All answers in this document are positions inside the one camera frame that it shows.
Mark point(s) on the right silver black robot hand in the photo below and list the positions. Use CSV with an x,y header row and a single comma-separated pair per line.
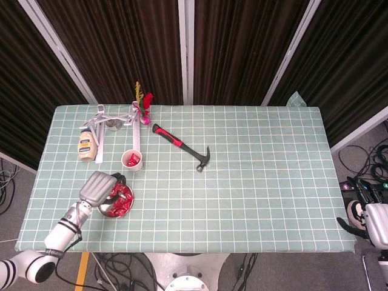
x,y
379,224

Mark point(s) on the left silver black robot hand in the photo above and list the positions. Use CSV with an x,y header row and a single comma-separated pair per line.
x,y
97,189

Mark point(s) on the silver robot base column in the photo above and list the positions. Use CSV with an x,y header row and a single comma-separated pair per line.
x,y
185,272

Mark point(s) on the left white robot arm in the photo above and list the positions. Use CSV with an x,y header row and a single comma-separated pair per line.
x,y
63,233

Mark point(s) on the bowl of red candies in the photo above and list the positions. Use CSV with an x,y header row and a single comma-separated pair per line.
x,y
104,209

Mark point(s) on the white paper cup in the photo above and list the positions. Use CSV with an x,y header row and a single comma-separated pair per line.
x,y
135,167

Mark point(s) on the mayonnaise squeeze bottle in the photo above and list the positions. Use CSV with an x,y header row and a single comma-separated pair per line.
x,y
87,148

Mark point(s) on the black numbered power strip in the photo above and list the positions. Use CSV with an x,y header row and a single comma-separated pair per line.
x,y
346,186

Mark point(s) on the silver folding laptop stand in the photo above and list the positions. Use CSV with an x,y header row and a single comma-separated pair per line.
x,y
137,136

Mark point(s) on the red black claw hammer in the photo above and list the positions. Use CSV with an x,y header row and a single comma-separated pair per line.
x,y
172,139

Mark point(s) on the red green flower decoration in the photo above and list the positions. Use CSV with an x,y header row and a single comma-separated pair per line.
x,y
148,100

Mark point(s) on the dark brown curtain panel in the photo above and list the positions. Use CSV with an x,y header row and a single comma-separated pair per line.
x,y
121,45
348,60
27,91
242,45

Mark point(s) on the green checked tablecloth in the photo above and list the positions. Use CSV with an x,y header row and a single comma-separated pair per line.
x,y
242,182

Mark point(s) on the white partition frame post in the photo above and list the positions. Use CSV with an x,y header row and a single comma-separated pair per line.
x,y
291,51
360,130
15,162
57,51
185,51

